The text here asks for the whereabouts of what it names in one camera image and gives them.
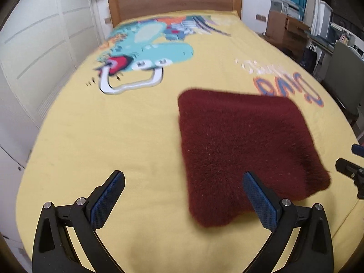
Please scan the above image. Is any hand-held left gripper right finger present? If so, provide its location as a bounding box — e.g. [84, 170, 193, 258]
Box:
[243, 172, 334, 273]

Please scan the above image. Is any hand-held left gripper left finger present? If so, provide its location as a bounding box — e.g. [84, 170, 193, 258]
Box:
[32, 170, 126, 273]

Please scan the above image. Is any maroon knit sweater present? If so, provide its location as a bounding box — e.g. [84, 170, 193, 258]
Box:
[178, 89, 332, 228]

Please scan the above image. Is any yellow cartoon printed blanket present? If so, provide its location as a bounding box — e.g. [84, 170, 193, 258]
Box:
[15, 11, 364, 273]

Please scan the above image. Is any grey green chair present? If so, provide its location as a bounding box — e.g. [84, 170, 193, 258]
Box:
[322, 40, 364, 127]

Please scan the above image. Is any dark bag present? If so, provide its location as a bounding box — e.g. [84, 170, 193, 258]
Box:
[301, 46, 318, 74]

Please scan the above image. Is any brown cardboard box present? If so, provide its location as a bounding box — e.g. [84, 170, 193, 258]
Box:
[266, 9, 311, 50]

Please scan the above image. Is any grey storage box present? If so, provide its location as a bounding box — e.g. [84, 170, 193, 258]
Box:
[270, 0, 288, 14]

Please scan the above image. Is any white wardrobe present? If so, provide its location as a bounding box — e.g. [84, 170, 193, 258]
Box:
[0, 0, 109, 262]

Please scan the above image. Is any wooden headboard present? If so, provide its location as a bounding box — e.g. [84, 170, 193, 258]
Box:
[108, 0, 243, 28]

